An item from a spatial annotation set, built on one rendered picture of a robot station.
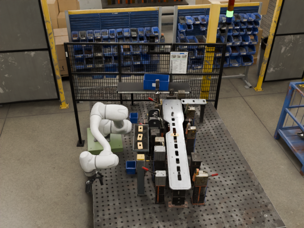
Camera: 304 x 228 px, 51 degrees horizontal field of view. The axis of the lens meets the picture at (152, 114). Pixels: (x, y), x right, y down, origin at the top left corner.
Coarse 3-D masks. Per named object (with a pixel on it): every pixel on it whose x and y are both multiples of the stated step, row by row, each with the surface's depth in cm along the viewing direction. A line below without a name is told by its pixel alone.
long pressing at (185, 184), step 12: (168, 108) 363; (180, 108) 363; (168, 120) 344; (180, 120) 344; (168, 132) 327; (180, 132) 328; (168, 144) 312; (180, 144) 312; (168, 156) 298; (180, 156) 299; (168, 168) 285; (180, 168) 286; (180, 180) 274
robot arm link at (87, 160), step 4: (84, 152) 243; (88, 152) 243; (80, 156) 242; (84, 156) 241; (88, 156) 241; (92, 156) 245; (80, 160) 242; (84, 160) 240; (88, 160) 241; (92, 160) 243; (84, 164) 242; (88, 164) 242; (92, 164) 242; (84, 168) 245; (88, 168) 244; (92, 168) 245; (96, 168) 246
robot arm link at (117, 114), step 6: (108, 108) 282; (114, 108) 282; (120, 108) 283; (126, 108) 286; (108, 114) 281; (114, 114) 281; (120, 114) 282; (126, 114) 284; (114, 120) 288; (120, 120) 289; (126, 120) 342; (114, 126) 334; (120, 126) 325; (126, 126) 337; (114, 132) 342; (120, 132) 339; (126, 132) 343
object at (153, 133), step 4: (152, 132) 312; (152, 136) 310; (156, 136) 310; (152, 140) 313; (152, 144) 316; (152, 148) 319; (152, 152) 322; (152, 156) 325; (152, 160) 329; (152, 164) 331
